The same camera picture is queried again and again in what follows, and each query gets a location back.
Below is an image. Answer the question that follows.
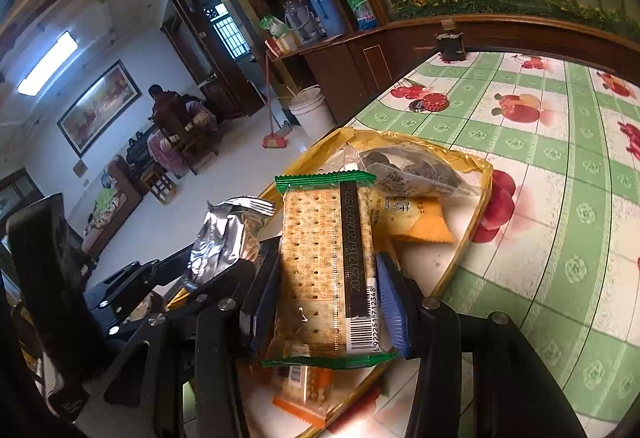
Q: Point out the broom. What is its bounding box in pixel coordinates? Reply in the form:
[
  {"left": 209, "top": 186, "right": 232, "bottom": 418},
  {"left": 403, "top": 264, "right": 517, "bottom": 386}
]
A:
[{"left": 262, "top": 53, "right": 296, "bottom": 150}]

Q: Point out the yellow cardboard tray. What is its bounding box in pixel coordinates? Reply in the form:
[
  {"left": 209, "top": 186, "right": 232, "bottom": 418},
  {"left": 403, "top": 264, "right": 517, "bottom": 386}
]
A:
[{"left": 165, "top": 127, "right": 495, "bottom": 438}]

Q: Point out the orange-edged cracker packet black strip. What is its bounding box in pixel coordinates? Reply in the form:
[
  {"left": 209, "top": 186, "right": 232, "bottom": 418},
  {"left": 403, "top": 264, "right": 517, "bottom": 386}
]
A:
[{"left": 272, "top": 364, "right": 337, "bottom": 430}]

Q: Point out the grey thermos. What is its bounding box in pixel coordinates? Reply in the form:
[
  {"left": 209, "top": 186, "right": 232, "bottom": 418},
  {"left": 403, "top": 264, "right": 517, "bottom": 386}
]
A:
[{"left": 285, "top": 0, "right": 321, "bottom": 44}]

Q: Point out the framed wall painting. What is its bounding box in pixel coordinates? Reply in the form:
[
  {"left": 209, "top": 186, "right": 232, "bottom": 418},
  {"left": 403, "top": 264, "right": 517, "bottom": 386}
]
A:
[{"left": 56, "top": 60, "right": 143, "bottom": 158}]

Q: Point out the clear packet of dark plums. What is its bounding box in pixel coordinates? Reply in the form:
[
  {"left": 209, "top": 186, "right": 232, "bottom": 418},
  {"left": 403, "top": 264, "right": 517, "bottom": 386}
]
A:
[{"left": 345, "top": 143, "right": 484, "bottom": 200}]

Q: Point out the green-edged cracker packet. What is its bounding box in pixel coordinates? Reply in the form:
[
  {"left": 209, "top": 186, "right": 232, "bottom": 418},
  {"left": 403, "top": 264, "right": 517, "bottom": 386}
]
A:
[{"left": 261, "top": 170, "right": 404, "bottom": 371}]

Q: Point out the wooden cabinet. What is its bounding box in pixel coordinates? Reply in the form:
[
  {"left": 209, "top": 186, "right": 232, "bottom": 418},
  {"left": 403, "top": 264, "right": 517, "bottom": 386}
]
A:
[{"left": 272, "top": 13, "right": 640, "bottom": 125}]

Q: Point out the ceiling light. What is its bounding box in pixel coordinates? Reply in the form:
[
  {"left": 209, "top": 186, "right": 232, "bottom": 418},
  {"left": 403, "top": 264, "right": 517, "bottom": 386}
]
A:
[{"left": 17, "top": 32, "right": 79, "bottom": 95}]

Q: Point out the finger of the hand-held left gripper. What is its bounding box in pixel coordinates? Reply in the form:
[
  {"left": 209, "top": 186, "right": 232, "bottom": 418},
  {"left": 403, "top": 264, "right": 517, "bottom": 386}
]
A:
[
  {"left": 84, "top": 248, "right": 195, "bottom": 315},
  {"left": 107, "top": 259, "right": 261, "bottom": 343}
]

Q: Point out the sofa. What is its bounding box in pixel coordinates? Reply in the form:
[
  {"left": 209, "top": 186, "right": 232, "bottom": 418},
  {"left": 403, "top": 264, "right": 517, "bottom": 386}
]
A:
[{"left": 82, "top": 155, "right": 144, "bottom": 260}]

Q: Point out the wooden stool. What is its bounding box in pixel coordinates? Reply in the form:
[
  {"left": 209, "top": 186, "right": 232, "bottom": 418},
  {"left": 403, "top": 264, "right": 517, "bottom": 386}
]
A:
[{"left": 145, "top": 168, "right": 176, "bottom": 205}]

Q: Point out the green bag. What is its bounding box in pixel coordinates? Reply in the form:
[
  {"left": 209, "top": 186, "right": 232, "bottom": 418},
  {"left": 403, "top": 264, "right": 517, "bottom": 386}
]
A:
[{"left": 259, "top": 15, "right": 286, "bottom": 39}]

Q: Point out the blue thermos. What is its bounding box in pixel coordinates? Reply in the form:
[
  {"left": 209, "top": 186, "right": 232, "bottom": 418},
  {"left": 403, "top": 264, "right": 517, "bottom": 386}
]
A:
[{"left": 307, "top": 0, "right": 346, "bottom": 37}]

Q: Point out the yellow-orange biscuit packet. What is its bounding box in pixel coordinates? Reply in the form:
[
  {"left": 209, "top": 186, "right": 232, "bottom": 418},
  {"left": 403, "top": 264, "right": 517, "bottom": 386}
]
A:
[{"left": 370, "top": 194, "right": 456, "bottom": 245}]

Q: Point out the silver foil snack packet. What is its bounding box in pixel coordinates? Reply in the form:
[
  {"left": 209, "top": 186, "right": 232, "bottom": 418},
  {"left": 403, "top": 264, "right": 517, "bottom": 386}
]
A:
[{"left": 184, "top": 195, "right": 277, "bottom": 289}]

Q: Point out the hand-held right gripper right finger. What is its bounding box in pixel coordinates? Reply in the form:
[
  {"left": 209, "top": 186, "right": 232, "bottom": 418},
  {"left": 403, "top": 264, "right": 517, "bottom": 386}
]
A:
[{"left": 375, "top": 252, "right": 588, "bottom": 438}]

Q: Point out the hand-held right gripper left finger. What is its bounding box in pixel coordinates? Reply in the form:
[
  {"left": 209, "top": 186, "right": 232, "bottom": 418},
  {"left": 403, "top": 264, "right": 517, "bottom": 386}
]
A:
[{"left": 102, "top": 248, "right": 282, "bottom": 438}]

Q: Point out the white bucket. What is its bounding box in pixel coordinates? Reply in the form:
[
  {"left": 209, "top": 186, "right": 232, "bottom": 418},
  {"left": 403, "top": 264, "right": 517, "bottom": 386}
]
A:
[{"left": 288, "top": 85, "right": 337, "bottom": 142}]

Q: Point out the small dark jar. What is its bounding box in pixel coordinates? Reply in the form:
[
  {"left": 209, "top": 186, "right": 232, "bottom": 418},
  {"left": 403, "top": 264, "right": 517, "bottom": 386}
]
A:
[{"left": 435, "top": 18, "right": 467, "bottom": 62}]

